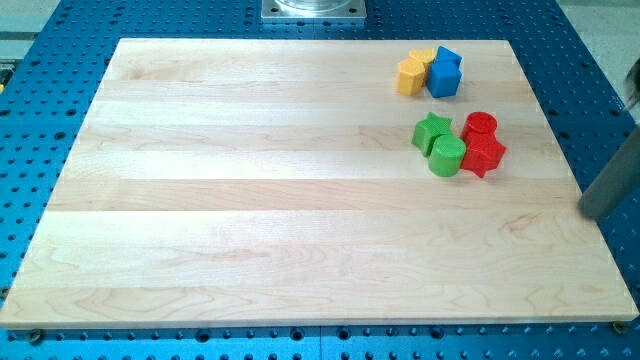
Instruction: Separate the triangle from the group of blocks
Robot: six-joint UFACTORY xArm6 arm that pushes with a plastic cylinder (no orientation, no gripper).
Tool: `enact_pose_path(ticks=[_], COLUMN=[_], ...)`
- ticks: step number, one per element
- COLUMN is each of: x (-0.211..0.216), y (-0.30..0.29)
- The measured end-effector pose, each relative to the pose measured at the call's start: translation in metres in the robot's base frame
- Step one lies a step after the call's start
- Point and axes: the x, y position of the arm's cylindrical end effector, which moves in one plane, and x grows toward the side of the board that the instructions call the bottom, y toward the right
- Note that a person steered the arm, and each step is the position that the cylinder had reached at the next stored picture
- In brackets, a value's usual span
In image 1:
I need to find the green cylinder block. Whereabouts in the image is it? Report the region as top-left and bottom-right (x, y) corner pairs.
(428, 135), (466, 177)

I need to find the blue triangle block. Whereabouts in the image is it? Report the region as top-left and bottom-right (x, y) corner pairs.
(435, 46), (462, 68)

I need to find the yellow pentagon block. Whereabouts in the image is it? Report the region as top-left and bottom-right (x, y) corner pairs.
(396, 58), (426, 96)

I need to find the blue cube block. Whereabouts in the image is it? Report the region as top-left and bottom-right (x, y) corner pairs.
(426, 61), (462, 98)

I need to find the red cylinder block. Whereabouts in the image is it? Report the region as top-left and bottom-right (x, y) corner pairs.
(460, 111), (498, 141)

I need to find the red star block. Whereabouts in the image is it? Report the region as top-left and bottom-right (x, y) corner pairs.
(460, 133), (506, 178)

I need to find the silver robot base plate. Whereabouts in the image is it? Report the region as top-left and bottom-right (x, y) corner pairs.
(261, 0), (367, 20)

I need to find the green star block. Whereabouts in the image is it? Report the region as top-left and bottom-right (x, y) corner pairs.
(411, 112), (452, 157)

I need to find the yellow hexagon block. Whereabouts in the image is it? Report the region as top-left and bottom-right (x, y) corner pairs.
(409, 48), (437, 72)

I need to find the light wooden board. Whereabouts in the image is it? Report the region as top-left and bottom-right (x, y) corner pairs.
(1, 38), (638, 329)

